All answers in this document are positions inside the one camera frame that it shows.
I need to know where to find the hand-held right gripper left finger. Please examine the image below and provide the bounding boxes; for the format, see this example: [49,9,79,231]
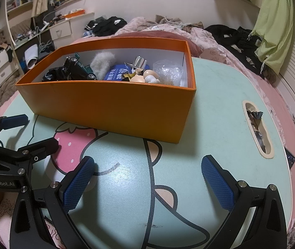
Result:
[9,156,96,249]

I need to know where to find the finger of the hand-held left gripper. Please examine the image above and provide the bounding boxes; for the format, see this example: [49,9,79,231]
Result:
[0,114,29,146]
[16,138,60,172]

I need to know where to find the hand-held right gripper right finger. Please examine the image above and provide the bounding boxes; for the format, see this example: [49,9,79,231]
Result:
[201,155,288,249]

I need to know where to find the orange cardboard box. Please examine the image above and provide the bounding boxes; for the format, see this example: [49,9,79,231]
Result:
[15,37,197,144]

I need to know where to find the dark green toy car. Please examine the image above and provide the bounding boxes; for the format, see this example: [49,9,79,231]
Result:
[64,52,97,80]

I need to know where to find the fluffy fur ball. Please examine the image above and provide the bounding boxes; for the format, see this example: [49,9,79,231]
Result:
[90,52,115,80]

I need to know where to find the blue tin box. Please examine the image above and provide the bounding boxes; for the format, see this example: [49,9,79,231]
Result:
[103,63,135,81]

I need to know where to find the clear plastic bag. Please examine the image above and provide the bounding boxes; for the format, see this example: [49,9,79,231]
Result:
[153,59,184,87]

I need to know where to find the small doll figure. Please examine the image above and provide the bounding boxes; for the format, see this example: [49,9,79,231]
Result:
[125,67,161,84]

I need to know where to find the shiny silver metal cup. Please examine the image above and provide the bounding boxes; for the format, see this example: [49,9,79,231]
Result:
[125,56,148,69]

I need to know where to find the mint cartoon desktop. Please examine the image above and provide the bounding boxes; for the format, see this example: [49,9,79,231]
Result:
[0,57,295,249]

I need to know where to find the black smartphone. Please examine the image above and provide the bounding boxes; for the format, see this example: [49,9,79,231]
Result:
[284,146,295,170]

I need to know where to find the dark crumpled wrappers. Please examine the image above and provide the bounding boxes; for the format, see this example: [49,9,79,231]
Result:
[246,109,267,153]

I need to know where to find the white drawer cabinet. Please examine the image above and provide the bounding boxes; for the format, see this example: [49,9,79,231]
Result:
[49,12,96,47]

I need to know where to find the white open shelf unit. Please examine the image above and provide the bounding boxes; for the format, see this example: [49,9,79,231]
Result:
[5,0,36,18]

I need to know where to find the orange tissue box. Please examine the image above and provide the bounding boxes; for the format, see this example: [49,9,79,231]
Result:
[64,9,86,19]

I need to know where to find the black clothes with white stripes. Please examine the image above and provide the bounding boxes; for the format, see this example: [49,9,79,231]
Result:
[84,17,128,37]

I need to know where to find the black clothes heap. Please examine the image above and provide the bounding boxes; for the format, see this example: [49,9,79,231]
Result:
[205,24,263,69]

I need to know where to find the red pillow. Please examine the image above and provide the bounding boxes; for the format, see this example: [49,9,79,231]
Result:
[115,30,202,59]

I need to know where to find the pale pink floral quilt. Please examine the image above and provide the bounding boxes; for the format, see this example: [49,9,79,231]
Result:
[115,16,241,65]

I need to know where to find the light green hanging garment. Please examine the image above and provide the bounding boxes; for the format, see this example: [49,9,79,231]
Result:
[253,0,295,77]

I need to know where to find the beige knit garment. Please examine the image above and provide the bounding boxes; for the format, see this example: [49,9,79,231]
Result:
[155,15,205,30]

